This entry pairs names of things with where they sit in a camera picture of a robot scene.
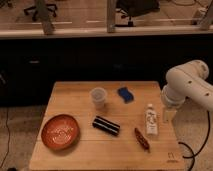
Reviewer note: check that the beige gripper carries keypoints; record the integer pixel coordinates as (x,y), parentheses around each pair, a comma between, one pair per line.
(168,114)

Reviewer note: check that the orange ceramic bowl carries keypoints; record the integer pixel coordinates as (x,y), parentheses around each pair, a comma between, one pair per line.
(60,132)

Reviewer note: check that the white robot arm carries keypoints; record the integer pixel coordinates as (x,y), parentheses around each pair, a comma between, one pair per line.
(187,80)

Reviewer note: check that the small white bottle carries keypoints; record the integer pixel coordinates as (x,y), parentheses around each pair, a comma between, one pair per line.
(151,121)

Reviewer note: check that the blue sponge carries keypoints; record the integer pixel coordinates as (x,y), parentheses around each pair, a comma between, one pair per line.
(125,94)

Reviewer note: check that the black striped box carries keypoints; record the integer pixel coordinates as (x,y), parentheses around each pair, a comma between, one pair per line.
(106,125)

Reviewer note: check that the clear plastic cup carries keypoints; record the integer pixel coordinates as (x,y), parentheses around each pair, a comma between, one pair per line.
(98,96)

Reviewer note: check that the black office chair right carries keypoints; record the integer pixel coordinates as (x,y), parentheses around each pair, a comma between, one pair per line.
(134,8)

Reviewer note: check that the black office chair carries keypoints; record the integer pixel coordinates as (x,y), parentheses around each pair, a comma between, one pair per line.
(51,7)
(134,8)

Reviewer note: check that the black office chair left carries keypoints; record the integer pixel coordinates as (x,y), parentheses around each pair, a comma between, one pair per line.
(51,7)

